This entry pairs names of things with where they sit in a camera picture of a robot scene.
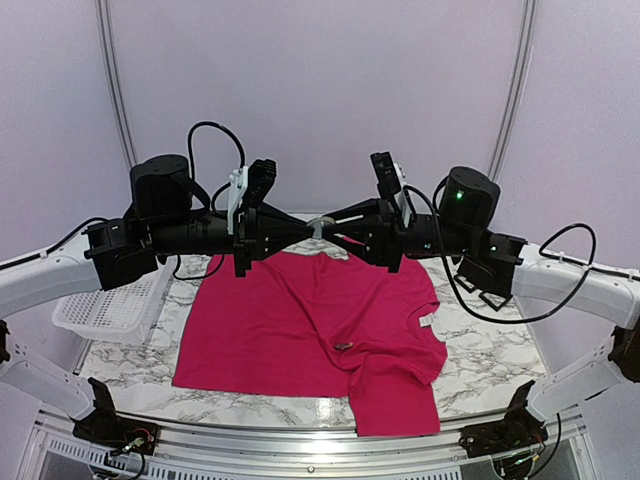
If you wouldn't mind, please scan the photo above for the left aluminium frame post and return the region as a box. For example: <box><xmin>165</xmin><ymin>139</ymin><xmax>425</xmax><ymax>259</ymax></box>
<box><xmin>95</xmin><ymin>0</ymin><xmax>138</xmax><ymax>168</ymax></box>

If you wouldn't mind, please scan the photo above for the black hexagonal brooch display case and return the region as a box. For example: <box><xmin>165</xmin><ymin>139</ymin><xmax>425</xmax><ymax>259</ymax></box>
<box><xmin>454</xmin><ymin>264</ymin><xmax>513</xmax><ymax>312</ymax></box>

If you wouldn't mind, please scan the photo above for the round silver blue brooch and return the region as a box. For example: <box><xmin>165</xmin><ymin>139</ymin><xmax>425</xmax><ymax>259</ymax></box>
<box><xmin>333</xmin><ymin>342</ymin><xmax>355</xmax><ymax>352</ymax></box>

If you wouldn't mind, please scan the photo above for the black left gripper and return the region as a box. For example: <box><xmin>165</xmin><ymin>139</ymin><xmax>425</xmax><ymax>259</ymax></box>
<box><xmin>150</xmin><ymin>203</ymin><xmax>314</xmax><ymax>277</ymax></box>

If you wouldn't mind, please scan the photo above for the magenta t-shirt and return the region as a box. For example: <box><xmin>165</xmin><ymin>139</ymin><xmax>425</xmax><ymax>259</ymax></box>
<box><xmin>173</xmin><ymin>252</ymin><xmax>447</xmax><ymax>437</ymax></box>

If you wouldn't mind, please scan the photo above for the gold brooch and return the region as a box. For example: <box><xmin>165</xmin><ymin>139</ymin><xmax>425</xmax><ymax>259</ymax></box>
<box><xmin>306</xmin><ymin>215</ymin><xmax>336</xmax><ymax>240</ymax></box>

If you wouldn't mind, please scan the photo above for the aluminium front rail base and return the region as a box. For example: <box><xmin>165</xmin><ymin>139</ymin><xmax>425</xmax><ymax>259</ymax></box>
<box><xmin>16</xmin><ymin>406</ymin><xmax>600</xmax><ymax>479</ymax></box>

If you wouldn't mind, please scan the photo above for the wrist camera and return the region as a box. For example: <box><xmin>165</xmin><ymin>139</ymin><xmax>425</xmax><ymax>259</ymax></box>
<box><xmin>370</xmin><ymin>152</ymin><xmax>415</xmax><ymax>227</ymax></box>
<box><xmin>227</xmin><ymin>159</ymin><xmax>277</xmax><ymax>235</ymax></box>

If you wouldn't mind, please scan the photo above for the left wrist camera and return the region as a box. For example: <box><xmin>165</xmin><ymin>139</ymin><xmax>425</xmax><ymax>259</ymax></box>
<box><xmin>227</xmin><ymin>159</ymin><xmax>277</xmax><ymax>235</ymax></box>

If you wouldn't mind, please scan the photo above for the white plastic perforated basket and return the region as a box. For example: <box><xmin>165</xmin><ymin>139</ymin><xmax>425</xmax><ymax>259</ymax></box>
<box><xmin>52</xmin><ymin>272</ymin><xmax>170</xmax><ymax>345</ymax></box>

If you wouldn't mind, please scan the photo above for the aluminium frame post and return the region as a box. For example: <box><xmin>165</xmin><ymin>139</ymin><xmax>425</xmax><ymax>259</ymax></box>
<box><xmin>487</xmin><ymin>0</ymin><xmax>539</xmax><ymax>182</ymax></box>
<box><xmin>95</xmin><ymin>0</ymin><xmax>138</xmax><ymax>168</ymax></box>

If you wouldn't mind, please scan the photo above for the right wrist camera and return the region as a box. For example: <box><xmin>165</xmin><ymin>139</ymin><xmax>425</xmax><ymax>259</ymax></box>
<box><xmin>370</xmin><ymin>152</ymin><xmax>415</xmax><ymax>227</ymax></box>

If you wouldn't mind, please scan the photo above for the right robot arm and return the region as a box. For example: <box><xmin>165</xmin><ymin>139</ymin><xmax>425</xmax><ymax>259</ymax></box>
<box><xmin>314</xmin><ymin>167</ymin><xmax>639</xmax><ymax>458</ymax></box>

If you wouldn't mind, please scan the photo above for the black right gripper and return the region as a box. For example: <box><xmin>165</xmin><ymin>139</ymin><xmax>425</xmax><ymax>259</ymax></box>
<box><xmin>322</xmin><ymin>197</ymin><xmax>475</xmax><ymax>273</ymax></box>

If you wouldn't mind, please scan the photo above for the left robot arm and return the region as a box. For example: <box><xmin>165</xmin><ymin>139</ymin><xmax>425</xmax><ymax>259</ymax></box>
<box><xmin>1</xmin><ymin>145</ymin><xmax>313</xmax><ymax>452</ymax></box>

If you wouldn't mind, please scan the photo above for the right aluminium frame post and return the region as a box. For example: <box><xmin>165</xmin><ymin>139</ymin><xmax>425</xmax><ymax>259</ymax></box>
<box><xmin>487</xmin><ymin>0</ymin><xmax>539</xmax><ymax>182</ymax></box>

